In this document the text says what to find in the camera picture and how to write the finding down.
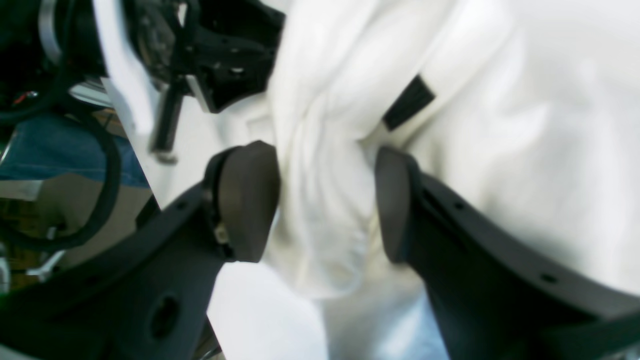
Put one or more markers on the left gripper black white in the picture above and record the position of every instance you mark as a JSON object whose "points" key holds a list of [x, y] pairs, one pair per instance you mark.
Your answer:
{"points": [[220, 51]]}

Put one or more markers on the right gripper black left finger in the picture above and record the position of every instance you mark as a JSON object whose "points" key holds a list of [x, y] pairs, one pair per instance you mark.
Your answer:
{"points": [[147, 297]]}

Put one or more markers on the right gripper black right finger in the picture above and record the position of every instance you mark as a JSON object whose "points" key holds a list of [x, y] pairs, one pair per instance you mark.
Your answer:
{"points": [[493, 297]]}

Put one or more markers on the white printed T-shirt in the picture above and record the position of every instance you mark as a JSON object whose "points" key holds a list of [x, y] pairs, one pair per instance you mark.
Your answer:
{"points": [[529, 109]]}

